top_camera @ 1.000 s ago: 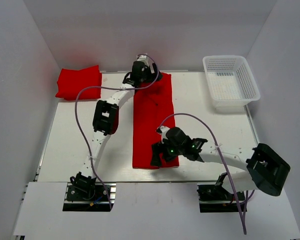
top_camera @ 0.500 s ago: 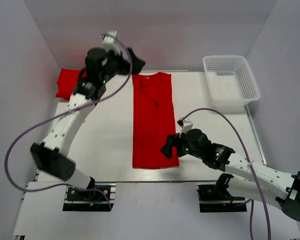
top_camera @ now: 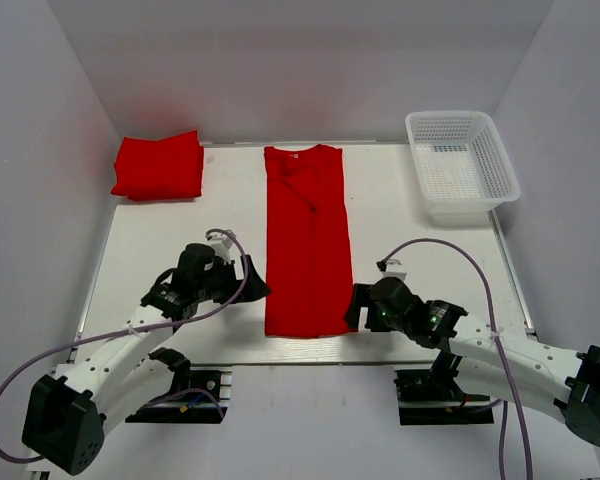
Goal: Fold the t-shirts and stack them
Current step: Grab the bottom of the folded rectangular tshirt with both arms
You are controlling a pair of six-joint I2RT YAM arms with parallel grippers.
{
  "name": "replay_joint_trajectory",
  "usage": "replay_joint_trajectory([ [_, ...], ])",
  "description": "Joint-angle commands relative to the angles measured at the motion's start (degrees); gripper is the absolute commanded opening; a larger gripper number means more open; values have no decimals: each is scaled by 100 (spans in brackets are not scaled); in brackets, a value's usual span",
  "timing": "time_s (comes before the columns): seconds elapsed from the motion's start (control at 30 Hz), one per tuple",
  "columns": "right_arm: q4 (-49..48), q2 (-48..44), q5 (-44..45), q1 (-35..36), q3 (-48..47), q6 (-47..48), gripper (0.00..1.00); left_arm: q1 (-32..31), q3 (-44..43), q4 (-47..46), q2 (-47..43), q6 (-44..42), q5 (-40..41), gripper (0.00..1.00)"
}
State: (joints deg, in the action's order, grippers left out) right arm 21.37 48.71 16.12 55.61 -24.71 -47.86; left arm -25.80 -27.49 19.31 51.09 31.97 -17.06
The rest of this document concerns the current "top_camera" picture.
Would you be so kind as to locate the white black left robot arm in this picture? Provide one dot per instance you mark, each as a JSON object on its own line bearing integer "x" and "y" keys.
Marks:
{"x": 69, "y": 416}

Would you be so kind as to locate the white perforated plastic basket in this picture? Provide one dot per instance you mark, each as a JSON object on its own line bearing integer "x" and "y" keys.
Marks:
{"x": 462, "y": 166}

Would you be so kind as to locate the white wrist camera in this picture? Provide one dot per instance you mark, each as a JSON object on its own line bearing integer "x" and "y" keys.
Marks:
{"x": 392, "y": 268}
{"x": 221, "y": 244}

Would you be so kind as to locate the folded red t-shirt stack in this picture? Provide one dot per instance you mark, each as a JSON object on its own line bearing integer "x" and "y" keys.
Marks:
{"x": 157, "y": 170}

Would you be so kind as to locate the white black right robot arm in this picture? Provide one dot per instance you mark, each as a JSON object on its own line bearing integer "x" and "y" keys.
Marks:
{"x": 474, "y": 360}

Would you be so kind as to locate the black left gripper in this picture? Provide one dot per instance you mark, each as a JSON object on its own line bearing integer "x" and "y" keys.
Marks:
{"x": 255, "y": 288}

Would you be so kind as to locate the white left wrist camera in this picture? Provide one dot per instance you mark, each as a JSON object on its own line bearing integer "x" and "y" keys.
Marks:
{"x": 221, "y": 244}

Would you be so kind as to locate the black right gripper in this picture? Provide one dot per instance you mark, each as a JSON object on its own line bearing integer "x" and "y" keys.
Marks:
{"x": 361, "y": 298}

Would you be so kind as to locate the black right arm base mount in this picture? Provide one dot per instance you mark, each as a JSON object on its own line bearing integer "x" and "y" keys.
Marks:
{"x": 421, "y": 402}

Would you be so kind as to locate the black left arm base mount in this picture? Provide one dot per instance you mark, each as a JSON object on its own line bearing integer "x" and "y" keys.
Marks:
{"x": 201, "y": 397}

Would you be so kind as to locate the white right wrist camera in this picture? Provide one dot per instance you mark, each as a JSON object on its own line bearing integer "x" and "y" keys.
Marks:
{"x": 392, "y": 268}

